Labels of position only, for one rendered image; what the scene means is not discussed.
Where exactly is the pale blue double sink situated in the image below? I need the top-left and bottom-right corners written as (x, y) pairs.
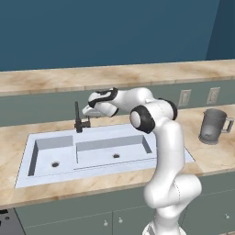
top-left (14, 123), bottom-right (196, 189)

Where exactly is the beige wall outlet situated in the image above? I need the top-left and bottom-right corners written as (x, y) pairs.
top-left (178, 88), bottom-right (193, 107)
top-left (206, 86), bottom-right (221, 106)

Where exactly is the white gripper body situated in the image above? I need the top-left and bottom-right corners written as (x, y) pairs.
top-left (81, 105), bottom-right (105, 119)

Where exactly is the black sink faucet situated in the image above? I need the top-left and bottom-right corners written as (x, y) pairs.
top-left (73, 101), bottom-right (92, 134)

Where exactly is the grey transparent jug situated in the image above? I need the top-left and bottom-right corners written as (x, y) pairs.
top-left (198, 107), bottom-right (235, 146)

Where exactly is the grey-green cabinet door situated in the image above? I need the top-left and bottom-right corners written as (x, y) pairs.
top-left (112, 204), bottom-right (158, 235)
top-left (179, 188), bottom-right (235, 235)
top-left (22, 210), bottom-right (114, 235)

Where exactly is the dark grey appliance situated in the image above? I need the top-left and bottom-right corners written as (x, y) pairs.
top-left (0, 207), bottom-right (26, 235)

